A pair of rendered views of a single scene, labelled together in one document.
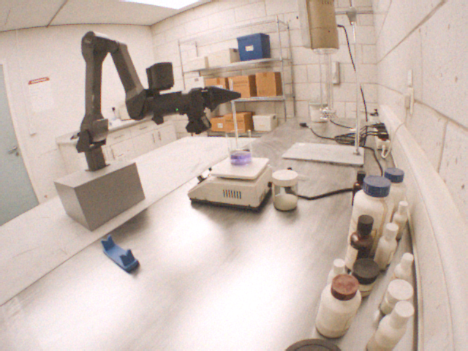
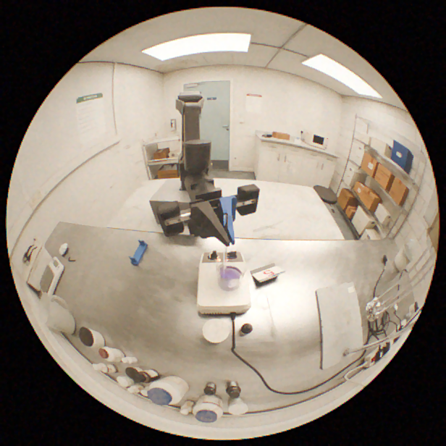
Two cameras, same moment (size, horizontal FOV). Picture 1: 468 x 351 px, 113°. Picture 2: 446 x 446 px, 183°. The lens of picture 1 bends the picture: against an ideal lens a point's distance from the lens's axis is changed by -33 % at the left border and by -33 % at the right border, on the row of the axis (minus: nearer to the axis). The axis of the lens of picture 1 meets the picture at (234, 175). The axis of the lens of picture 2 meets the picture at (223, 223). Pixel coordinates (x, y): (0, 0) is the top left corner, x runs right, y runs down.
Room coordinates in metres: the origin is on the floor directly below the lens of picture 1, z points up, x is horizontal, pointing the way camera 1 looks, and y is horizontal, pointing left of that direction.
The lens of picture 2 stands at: (0.48, -0.15, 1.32)
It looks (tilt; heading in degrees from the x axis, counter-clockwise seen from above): 43 degrees down; 61
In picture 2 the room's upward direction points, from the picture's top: straight up
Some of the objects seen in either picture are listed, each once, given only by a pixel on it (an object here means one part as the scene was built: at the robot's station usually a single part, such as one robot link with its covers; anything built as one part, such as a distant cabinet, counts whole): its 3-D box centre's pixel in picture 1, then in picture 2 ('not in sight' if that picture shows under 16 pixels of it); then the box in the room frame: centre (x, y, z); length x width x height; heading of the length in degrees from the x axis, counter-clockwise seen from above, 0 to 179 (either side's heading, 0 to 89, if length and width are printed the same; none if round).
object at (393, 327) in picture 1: (390, 330); (104, 368); (0.10, -0.15, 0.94); 0.03 x 0.03 x 0.09
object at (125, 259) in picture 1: (117, 251); (137, 250); (0.33, 0.25, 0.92); 0.10 x 0.03 x 0.04; 54
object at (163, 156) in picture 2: not in sight; (169, 158); (0.82, 2.37, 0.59); 0.65 x 0.48 x 0.93; 147
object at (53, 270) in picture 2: not in sight; (50, 277); (-0.33, 0.30, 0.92); 0.26 x 0.19 x 0.05; 51
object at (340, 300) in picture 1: (338, 306); (111, 354); (0.15, -0.11, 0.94); 0.05 x 0.05 x 0.09
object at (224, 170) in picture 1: (240, 167); (223, 283); (0.55, -0.02, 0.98); 0.12 x 0.12 x 0.01; 63
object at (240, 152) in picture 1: (240, 148); (231, 274); (0.56, -0.02, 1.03); 0.07 x 0.06 x 0.08; 148
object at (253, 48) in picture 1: (237, 100); (377, 183); (3.06, -0.16, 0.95); 1.43 x 0.41 x 1.90; 57
